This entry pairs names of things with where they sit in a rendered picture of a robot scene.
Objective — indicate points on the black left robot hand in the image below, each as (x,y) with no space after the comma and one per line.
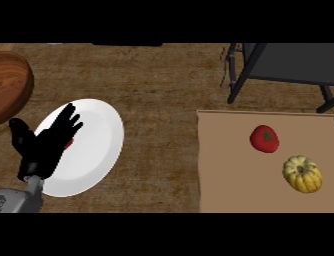
(45,146)

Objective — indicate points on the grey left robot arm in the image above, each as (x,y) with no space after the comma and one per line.
(17,200)

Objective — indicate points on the tan rectangular tray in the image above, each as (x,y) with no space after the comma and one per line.
(268,173)

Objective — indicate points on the yellow ribbed squash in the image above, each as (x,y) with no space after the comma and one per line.
(302,173)

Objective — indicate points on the black tiered shelf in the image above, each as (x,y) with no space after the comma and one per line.
(293,66)

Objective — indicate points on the small red item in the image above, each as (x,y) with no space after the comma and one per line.
(69,144)

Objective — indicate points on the white oval plate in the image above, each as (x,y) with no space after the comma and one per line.
(94,146)

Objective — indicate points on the red tomato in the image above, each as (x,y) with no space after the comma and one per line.
(265,138)

